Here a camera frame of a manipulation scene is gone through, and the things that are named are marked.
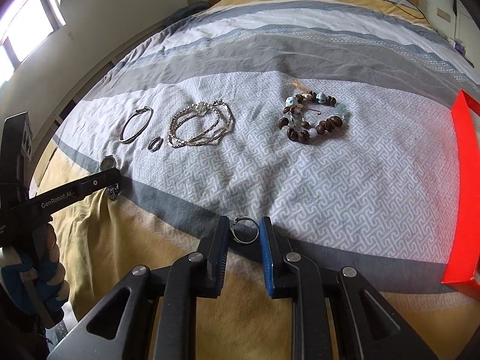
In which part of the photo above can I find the small silver ring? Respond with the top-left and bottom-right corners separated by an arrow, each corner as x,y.
230,215 -> 260,245

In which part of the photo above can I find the silver chain necklace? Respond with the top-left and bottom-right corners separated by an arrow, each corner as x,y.
166,98 -> 236,150

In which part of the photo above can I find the brown wooden bead bracelet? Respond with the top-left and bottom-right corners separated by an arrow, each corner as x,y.
277,79 -> 353,145

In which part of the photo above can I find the red jewelry box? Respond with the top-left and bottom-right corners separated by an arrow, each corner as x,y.
442,89 -> 479,300

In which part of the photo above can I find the blue gloved left hand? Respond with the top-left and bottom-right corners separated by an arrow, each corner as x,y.
1,223 -> 70,314

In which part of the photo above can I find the thin silver bangle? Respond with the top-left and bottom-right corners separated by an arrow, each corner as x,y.
119,106 -> 154,145

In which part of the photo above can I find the window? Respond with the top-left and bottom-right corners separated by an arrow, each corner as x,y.
1,0 -> 66,84

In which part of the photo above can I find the striped bed duvet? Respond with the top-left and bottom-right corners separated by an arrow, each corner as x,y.
41,0 -> 479,359

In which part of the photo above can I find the dark blue-green clothes pile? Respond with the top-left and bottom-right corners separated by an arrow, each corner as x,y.
163,1 -> 212,28

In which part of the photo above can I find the purple tissue box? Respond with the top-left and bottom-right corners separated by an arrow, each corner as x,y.
451,38 -> 465,56

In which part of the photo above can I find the black charging cable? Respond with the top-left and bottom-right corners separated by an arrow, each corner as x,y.
380,0 -> 431,24

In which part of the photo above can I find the beige wall switch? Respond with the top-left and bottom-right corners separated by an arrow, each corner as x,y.
437,7 -> 452,23

